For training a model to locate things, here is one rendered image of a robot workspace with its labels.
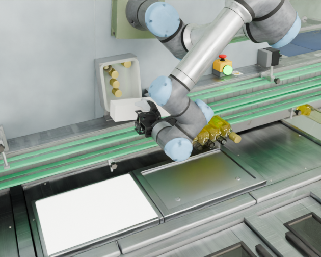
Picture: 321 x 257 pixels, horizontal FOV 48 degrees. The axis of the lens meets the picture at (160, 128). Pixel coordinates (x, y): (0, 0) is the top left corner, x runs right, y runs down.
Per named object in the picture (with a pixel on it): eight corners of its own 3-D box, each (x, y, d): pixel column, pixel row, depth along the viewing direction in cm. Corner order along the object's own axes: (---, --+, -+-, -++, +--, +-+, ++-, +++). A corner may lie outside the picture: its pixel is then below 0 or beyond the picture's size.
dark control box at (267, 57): (256, 63, 195) (266, 67, 188) (257, 49, 191) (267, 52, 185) (268, 60, 198) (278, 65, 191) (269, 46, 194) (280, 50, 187)
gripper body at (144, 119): (134, 108, 127) (147, 122, 117) (156, 106, 130) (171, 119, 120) (133, 128, 130) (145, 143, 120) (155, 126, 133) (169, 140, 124)
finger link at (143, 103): (130, 93, 133) (139, 108, 127) (145, 92, 135) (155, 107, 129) (129, 100, 135) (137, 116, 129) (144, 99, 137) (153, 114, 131)
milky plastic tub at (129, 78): (100, 106, 167) (106, 113, 160) (93, 58, 156) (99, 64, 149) (135, 98, 173) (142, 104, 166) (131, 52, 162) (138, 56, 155)
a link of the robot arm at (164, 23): (152, -9, 137) (166, -4, 126) (174, 16, 145) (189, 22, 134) (131, 16, 138) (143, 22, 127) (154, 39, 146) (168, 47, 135)
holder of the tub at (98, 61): (102, 116, 170) (107, 123, 163) (94, 59, 157) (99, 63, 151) (136, 108, 176) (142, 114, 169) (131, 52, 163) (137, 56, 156)
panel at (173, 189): (32, 206, 147) (45, 266, 120) (30, 200, 146) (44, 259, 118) (221, 149, 178) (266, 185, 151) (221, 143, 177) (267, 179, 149)
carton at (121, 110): (110, 100, 135) (115, 106, 130) (168, 95, 145) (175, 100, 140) (110, 115, 137) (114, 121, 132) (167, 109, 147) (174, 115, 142)
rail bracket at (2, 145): (-2, 149, 152) (1, 176, 133) (-13, 112, 144) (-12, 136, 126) (9, 146, 153) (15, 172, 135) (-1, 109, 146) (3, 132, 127)
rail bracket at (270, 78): (257, 76, 183) (274, 84, 172) (258, 62, 179) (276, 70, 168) (263, 75, 184) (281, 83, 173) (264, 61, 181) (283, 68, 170)
